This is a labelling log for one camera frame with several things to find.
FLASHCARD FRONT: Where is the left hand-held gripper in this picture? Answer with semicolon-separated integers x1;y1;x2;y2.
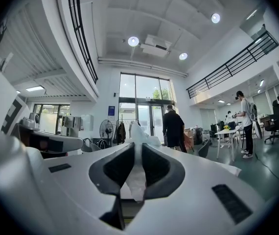
0;57;84;159

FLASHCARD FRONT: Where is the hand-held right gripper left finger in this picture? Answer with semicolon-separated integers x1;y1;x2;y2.
43;142;136;235

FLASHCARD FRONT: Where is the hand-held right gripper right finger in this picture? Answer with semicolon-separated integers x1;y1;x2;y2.
129;142;274;235

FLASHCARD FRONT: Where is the white item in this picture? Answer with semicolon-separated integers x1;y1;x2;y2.
121;122;163;203

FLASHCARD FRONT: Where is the white appliance with round window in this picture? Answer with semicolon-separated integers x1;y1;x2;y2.
28;112;41;132

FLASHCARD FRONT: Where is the dark grey chair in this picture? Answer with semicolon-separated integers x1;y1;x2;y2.
197;139;211;158

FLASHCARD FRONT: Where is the orange chair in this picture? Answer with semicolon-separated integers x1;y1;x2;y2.
183;130;195;153

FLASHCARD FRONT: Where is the black standing fan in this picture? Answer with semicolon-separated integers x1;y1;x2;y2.
99;119;115;147

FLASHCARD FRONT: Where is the white table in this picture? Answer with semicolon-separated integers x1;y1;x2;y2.
214;128;243;162

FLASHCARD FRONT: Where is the clothes rack with garments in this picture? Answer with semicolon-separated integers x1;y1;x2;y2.
116;118;141;145

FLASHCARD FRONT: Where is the glass entrance door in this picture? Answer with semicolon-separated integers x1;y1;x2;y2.
118;97;175;144

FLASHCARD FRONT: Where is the black office chair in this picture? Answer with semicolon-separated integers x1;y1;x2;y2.
263;99;279;145

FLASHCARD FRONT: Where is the black balcony railing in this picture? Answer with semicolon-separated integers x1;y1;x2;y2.
67;0;99;84
186;30;279;99

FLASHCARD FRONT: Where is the white ceiling air conditioner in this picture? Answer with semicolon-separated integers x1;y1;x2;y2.
139;34;173;58

